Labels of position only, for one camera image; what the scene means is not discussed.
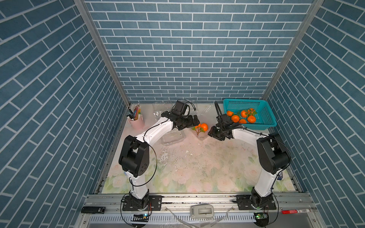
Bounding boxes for clear clamshell container front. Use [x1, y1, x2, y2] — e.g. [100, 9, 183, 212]
[191, 127, 209, 141]

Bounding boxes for clear clamshell container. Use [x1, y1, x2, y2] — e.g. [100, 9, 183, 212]
[191, 127, 209, 141]
[194, 101, 214, 116]
[153, 102, 173, 121]
[161, 129, 185, 145]

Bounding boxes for teal plastic basket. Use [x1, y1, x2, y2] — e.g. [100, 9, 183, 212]
[223, 98, 277, 130]

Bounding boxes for clear clamshell container back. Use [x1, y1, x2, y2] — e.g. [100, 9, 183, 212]
[194, 101, 214, 116]

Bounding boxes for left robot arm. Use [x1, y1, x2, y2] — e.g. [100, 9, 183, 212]
[118, 99, 200, 211]

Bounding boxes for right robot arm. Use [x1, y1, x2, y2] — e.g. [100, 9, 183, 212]
[208, 101, 291, 210]

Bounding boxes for pink pen cup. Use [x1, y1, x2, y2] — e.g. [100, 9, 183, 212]
[127, 114, 145, 130]

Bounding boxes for pens in cup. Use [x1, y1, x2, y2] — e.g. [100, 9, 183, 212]
[127, 104, 141, 121]

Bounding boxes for blue stapler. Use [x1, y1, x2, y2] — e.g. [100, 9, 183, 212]
[277, 173, 283, 181]

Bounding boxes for grey tape dispenser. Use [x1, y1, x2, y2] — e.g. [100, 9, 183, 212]
[190, 203, 214, 219]

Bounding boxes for red marker pen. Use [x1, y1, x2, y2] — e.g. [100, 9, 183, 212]
[281, 209, 310, 214]

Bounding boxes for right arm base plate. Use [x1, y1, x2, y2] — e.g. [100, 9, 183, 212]
[232, 194, 277, 211]

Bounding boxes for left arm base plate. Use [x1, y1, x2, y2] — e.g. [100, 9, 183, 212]
[122, 194, 163, 211]

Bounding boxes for black device on rail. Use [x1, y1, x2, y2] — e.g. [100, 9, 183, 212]
[81, 206, 106, 214]

